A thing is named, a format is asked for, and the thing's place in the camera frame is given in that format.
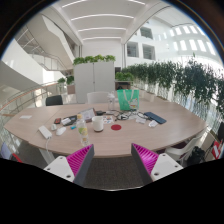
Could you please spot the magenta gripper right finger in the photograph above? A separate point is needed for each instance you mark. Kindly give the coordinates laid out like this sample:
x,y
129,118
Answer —
x,y
153,166

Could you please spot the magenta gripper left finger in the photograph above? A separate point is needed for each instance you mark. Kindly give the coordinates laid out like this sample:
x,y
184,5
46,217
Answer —
x,y
73,167

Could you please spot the clear plastic water bottle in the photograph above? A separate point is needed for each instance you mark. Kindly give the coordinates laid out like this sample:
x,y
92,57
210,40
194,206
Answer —
x,y
82,130

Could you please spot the white computer mouse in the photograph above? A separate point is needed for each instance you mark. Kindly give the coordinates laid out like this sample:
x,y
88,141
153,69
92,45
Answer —
x,y
60,131

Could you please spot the white small box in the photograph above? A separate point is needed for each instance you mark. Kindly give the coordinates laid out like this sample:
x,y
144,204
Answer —
x,y
153,123

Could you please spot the black backpack on floor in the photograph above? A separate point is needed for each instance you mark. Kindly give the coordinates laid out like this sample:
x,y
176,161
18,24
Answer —
x,y
196,157

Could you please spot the white power strip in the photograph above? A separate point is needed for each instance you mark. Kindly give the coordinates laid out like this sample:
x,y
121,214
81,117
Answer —
x,y
45,132

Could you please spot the white mug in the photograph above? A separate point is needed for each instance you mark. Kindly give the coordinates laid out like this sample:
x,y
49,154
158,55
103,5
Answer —
x,y
98,123

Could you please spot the red round coaster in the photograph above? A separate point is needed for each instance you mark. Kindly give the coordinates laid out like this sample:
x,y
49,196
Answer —
x,y
116,127

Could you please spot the white chair at right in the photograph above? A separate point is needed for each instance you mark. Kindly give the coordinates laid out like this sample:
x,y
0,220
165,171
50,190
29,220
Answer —
x,y
181,154

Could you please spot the black office chair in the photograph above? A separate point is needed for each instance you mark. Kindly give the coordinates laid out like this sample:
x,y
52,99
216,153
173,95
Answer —
x,y
54,100

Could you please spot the white paper on table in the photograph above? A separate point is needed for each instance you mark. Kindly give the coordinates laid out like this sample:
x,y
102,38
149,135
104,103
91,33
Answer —
x,y
26,117

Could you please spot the white chair behind table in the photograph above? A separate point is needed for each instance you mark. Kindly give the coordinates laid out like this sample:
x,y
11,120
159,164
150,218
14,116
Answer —
x,y
97,97

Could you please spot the green tote bag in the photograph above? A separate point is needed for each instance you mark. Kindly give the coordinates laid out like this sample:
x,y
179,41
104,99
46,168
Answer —
x,y
128,99

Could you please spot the clear bottle near bag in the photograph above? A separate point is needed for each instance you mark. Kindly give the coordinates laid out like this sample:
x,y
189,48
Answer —
x,y
111,101

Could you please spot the white storage cabinet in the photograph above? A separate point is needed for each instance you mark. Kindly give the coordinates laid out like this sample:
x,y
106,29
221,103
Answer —
x,y
93,77

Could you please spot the hedge of green plants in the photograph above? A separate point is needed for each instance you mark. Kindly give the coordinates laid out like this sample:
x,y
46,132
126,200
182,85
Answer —
x,y
194,79

